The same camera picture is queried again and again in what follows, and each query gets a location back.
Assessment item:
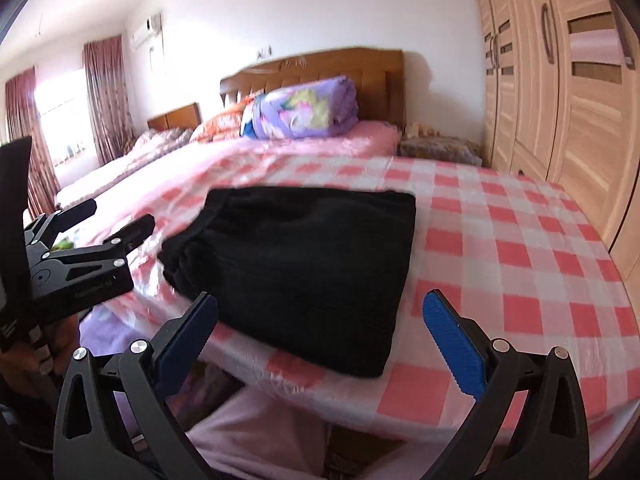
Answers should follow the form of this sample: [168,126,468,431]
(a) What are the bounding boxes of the person's left hand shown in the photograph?
[42,314,81,375]

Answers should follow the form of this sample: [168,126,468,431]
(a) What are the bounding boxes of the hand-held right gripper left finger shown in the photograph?
[52,291,220,480]

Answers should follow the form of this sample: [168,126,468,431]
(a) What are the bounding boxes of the purple floral quilt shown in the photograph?
[240,76,360,141]

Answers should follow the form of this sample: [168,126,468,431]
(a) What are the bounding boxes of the white air conditioner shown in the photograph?
[129,12,164,51]

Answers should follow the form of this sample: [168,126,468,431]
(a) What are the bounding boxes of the lavender cloth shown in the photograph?
[77,305,151,356]

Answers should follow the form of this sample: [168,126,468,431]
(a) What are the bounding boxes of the light wooden wardrobe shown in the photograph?
[467,0,640,281]

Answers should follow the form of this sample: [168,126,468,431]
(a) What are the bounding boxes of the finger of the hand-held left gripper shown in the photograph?
[50,214,156,308]
[22,198,98,252]

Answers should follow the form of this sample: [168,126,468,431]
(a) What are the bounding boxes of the small wooden headboard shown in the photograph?
[147,102,202,132]

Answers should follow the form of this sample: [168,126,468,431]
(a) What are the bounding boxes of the dark red curtain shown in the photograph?
[4,66,62,218]
[82,35,137,167]

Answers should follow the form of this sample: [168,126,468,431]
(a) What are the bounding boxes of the black pants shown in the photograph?
[157,186,417,379]

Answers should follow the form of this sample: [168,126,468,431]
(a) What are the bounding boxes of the bright window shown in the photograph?
[35,67,98,168]

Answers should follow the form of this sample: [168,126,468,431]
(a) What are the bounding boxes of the large wooden headboard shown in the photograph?
[220,48,406,131]

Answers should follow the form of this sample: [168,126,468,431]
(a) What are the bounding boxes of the pink checkered bed sheet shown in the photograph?
[100,155,640,441]

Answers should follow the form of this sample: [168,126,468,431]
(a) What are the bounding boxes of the brown floral cushion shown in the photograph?
[397,132,483,167]

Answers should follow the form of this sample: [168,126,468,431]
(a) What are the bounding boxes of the grey floral quilt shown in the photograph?
[120,127,196,161]

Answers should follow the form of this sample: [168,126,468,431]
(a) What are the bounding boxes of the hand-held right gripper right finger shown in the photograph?
[422,288,591,480]

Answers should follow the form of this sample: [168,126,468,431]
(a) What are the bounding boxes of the orange floral pillow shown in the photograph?
[189,92,263,143]

